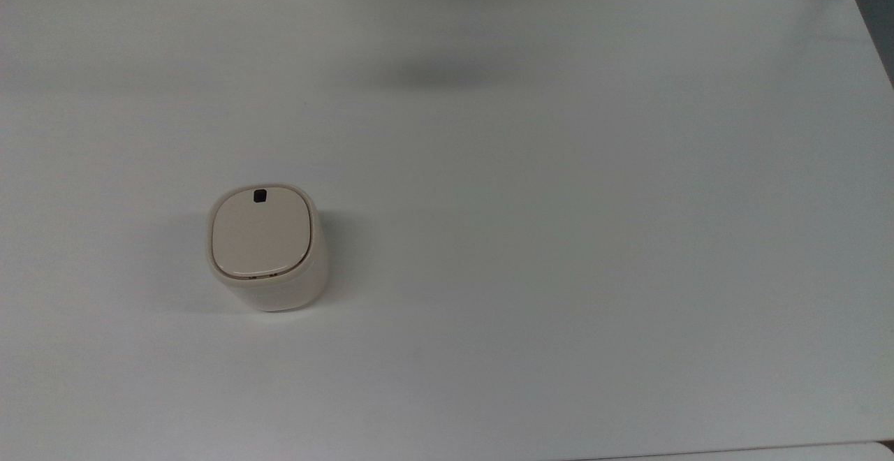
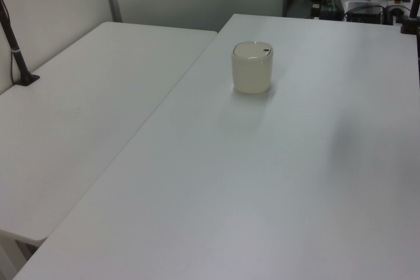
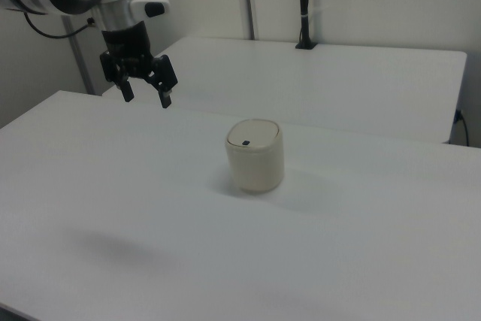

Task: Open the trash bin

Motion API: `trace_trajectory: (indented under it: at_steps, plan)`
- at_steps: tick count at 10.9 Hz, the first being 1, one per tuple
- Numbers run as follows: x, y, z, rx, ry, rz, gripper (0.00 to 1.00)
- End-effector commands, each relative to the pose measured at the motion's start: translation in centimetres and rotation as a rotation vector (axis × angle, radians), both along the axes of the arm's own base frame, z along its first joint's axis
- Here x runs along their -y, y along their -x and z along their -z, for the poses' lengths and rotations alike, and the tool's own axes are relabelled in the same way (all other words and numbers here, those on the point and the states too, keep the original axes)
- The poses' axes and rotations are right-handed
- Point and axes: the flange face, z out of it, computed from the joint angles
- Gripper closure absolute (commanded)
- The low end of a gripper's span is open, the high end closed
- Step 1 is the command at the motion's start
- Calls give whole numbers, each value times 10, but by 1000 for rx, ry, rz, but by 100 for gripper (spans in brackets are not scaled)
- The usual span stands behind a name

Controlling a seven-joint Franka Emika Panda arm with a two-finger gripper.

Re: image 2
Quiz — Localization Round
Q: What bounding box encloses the white side table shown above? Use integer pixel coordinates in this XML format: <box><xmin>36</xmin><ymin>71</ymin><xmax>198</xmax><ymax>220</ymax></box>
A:
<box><xmin>0</xmin><ymin>21</ymin><xmax>219</xmax><ymax>242</ymax></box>

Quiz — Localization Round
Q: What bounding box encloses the black clamped stand pole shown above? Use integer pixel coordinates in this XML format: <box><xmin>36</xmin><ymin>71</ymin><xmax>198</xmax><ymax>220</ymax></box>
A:
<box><xmin>400</xmin><ymin>0</ymin><xmax>420</xmax><ymax>35</ymax></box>

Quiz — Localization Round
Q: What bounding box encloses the black computer box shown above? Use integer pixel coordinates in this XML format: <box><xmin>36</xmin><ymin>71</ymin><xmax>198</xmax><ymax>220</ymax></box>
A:
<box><xmin>346</xmin><ymin>1</ymin><xmax>385</xmax><ymax>24</ymax></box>

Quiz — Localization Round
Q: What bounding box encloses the black camera pole with clamp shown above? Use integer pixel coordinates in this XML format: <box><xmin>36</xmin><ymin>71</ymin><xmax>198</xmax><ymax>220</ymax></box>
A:
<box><xmin>0</xmin><ymin>0</ymin><xmax>41</xmax><ymax>86</ymax></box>

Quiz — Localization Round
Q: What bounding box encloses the beige trash bin with lid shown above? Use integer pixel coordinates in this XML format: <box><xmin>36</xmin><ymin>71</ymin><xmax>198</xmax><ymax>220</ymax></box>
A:
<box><xmin>231</xmin><ymin>41</ymin><xmax>274</xmax><ymax>94</ymax></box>

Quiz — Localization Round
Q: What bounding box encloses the thin black cable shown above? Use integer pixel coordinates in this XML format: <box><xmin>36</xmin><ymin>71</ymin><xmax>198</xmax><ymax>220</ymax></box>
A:
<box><xmin>0</xmin><ymin>4</ymin><xmax>24</xmax><ymax>85</ymax></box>

